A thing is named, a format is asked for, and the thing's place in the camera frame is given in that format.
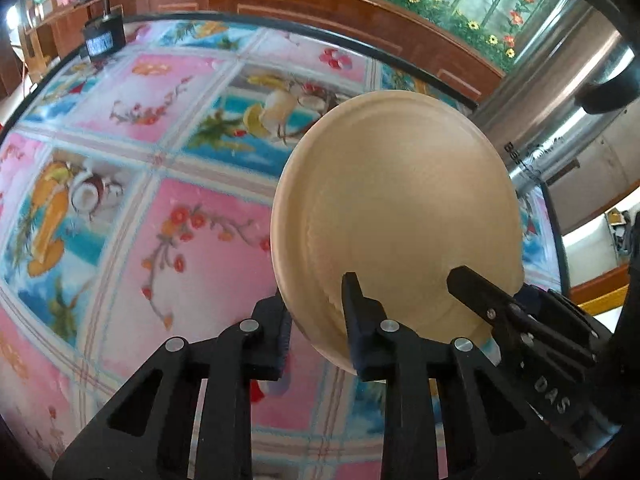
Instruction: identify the stainless steel thermos jug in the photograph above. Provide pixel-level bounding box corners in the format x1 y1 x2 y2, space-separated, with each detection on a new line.
471 0 639 195

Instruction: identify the cream ribbed plastic bowl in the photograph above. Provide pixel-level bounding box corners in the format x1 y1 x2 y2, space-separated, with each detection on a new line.
270 90 524 370

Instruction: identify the small black electric motor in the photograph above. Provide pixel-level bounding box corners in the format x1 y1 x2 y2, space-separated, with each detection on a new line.
82 13 127 62

